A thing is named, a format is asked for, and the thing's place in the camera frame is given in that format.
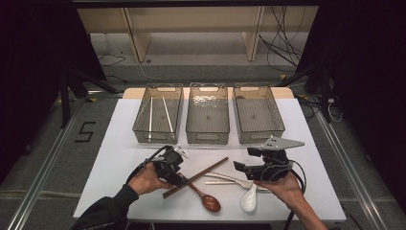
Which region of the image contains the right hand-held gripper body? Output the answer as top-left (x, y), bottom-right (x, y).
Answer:
top-left (244, 135), bottom-right (305, 182)

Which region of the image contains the white plug with cable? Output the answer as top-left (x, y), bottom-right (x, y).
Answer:
top-left (327, 98), bottom-right (344, 124)

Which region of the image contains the aluminium floor rail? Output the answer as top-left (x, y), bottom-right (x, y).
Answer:
top-left (6, 90), bottom-right (124, 230)
top-left (314, 108), bottom-right (389, 230)

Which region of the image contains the person's left hand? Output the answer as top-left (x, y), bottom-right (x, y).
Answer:
top-left (127, 162), bottom-right (175, 196)

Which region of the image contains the person's right hand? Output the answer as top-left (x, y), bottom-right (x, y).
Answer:
top-left (254, 173), bottom-right (303, 212)

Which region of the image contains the white table sheet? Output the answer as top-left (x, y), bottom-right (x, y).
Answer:
top-left (72, 97), bottom-right (348, 223)

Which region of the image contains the bundle of black floor cables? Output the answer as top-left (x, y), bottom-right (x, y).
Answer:
top-left (258, 6), bottom-right (307, 73)

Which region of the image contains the black curtain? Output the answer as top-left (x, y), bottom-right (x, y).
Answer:
top-left (0, 0), bottom-right (108, 180)
top-left (296, 0), bottom-right (406, 205)

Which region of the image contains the brown wooden chopstick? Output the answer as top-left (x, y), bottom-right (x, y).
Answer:
top-left (162, 157), bottom-right (230, 199)
top-left (162, 156), bottom-right (230, 197)

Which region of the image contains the thin black floor cable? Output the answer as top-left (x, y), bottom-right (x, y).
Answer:
top-left (97, 52), bottom-right (128, 84)

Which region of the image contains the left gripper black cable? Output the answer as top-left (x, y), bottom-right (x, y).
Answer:
top-left (125, 145), bottom-right (175, 185)

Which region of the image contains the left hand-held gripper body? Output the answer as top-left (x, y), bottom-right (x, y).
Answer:
top-left (152, 145), bottom-right (190, 184)

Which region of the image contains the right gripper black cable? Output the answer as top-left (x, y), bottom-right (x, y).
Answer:
top-left (259, 159), bottom-right (308, 230)

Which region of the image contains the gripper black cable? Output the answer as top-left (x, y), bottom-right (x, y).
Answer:
top-left (125, 145), bottom-right (175, 185)
top-left (259, 159), bottom-right (308, 230)

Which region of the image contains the white ceramic spoon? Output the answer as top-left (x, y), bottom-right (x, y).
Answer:
top-left (239, 182), bottom-right (259, 214)

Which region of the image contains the white floor cable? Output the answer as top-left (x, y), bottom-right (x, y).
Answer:
top-left (133, 58), bottom-right (169, 83)

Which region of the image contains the black metal stand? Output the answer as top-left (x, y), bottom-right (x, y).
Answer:
top-left (277, 63), bottom-right (333, 124)
top-left (58, 68), bottom-right (119, 128)

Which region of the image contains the brown wooden spoon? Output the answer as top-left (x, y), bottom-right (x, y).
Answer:
top-left (176, 172), bottom-right (222, 214)

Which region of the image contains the beige wooden furniture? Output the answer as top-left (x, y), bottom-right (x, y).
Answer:
top-left (76, 6), bottom-right (320, 63)

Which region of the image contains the smoky transparent plastic bin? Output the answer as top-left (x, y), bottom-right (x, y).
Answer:
top-left (185, 81), bottom-right (231, 146)
top-left (232, 82), bottom-right (286, 146)
top-left (131, 82), bottom-right (185, 146)

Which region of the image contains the white chopstick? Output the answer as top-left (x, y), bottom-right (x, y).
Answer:
top-left (161, 96), bottom-right (175, 133)
top-left (147, 96), bottom-right (154, 143)

